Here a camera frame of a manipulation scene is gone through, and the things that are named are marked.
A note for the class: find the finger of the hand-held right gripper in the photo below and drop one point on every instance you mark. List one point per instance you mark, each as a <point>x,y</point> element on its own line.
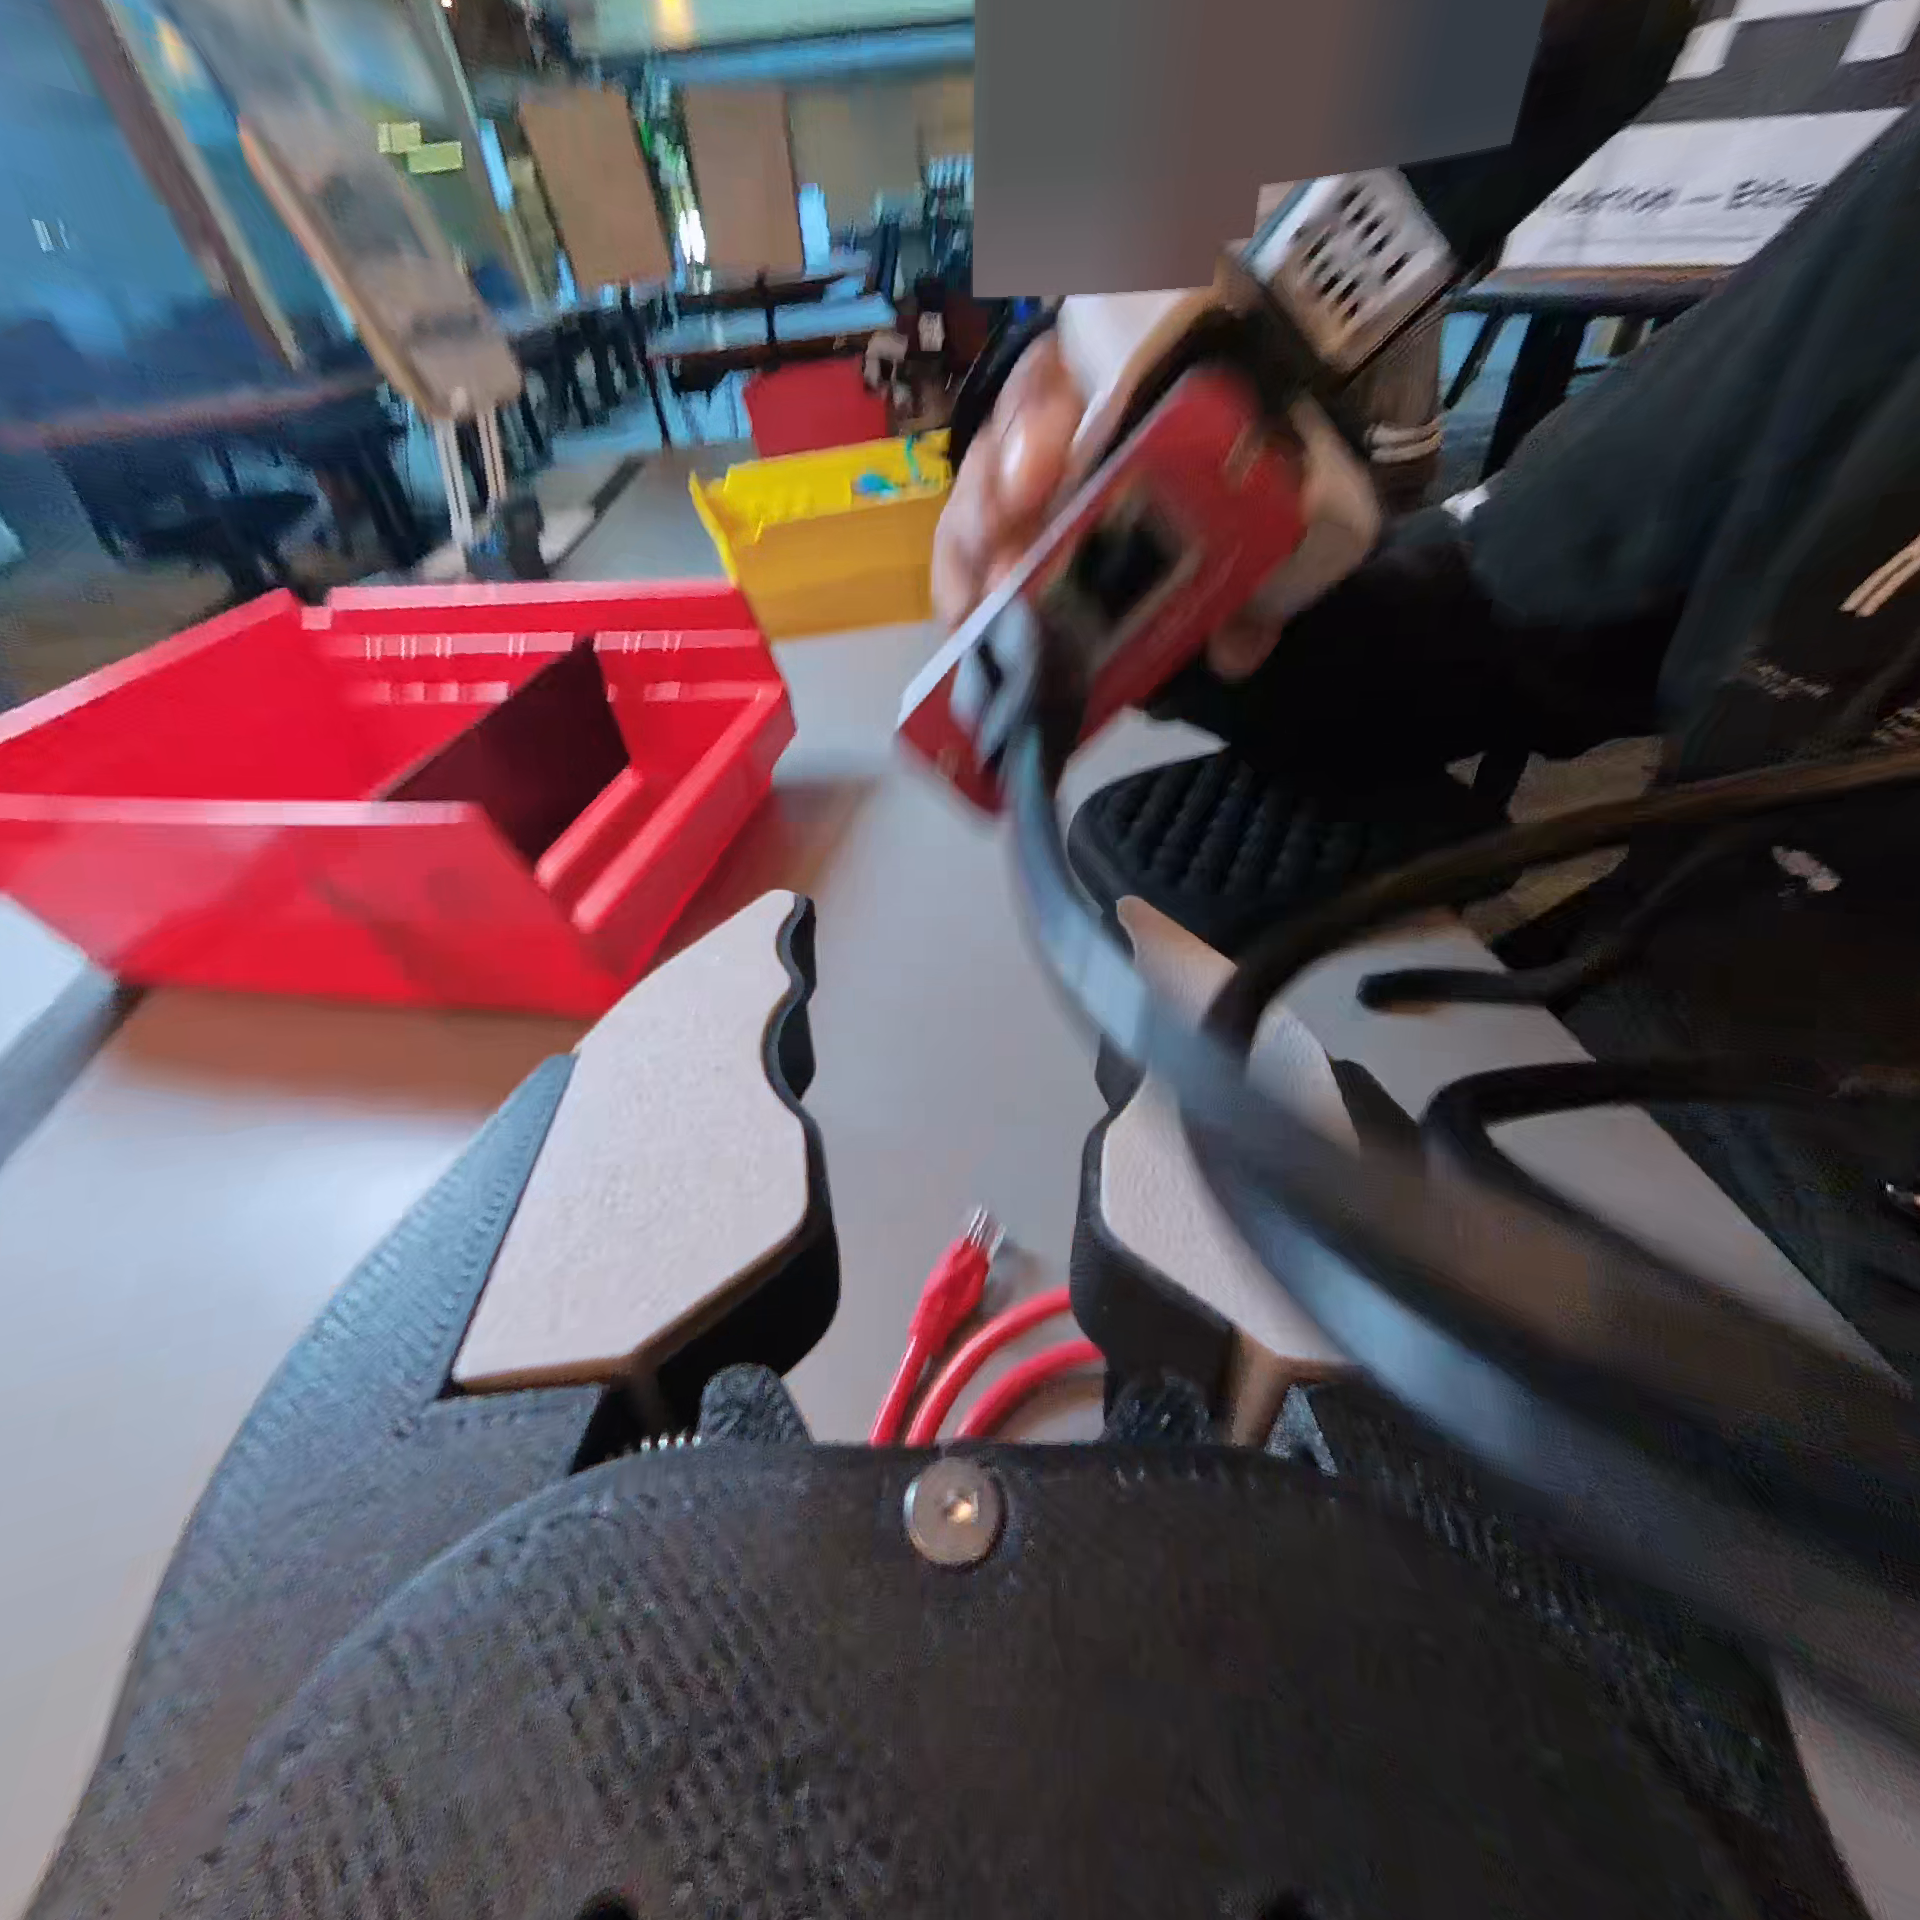
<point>979,642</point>
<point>1339,488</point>

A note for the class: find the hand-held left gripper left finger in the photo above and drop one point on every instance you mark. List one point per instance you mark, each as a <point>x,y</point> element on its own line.
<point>661,1170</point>

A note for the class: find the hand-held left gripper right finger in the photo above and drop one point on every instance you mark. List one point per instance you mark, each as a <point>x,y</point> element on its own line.
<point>1184,1244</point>

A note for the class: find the red ethernet splitter box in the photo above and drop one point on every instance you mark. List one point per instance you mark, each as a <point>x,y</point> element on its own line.
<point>1229,510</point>

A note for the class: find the person's right forearm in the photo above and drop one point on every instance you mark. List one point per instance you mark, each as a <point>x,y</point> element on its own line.
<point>1424,645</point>

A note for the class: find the person's right hand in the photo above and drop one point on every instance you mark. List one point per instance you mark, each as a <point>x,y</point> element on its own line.
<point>996,465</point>

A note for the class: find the yellow plastic bin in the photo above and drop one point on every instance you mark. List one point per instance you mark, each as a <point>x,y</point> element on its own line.
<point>825,557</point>

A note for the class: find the red labelled crate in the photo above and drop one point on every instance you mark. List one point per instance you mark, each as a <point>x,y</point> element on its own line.
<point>819,407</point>

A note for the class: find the black mesh chair seat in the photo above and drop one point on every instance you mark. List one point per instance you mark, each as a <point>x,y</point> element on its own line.
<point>1201,839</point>

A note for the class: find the checkered marker board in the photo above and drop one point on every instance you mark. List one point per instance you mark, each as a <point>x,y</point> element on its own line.
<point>1695,166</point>

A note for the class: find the person's black jacket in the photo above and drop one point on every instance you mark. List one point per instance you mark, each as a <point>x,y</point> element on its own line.
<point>1769,524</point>

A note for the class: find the brown board panel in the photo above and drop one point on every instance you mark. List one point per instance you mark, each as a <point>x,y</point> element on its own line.
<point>744,182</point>
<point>593,182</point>

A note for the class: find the red plastic bin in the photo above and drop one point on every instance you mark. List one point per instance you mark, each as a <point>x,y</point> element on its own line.
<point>225,839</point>

